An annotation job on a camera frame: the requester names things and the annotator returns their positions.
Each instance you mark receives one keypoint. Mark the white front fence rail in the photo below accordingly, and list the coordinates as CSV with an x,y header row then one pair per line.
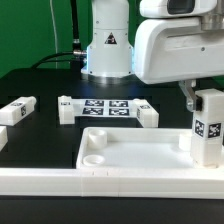
x,y
183,183

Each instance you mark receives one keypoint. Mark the white U-shaped marker base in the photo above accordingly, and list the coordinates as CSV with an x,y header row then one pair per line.
x,y
140,109

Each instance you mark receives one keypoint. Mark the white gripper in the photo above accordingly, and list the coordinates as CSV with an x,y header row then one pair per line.
x,y
168,50

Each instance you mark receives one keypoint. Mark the white desk top tray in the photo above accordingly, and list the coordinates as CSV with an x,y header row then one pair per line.
x,y
135,148

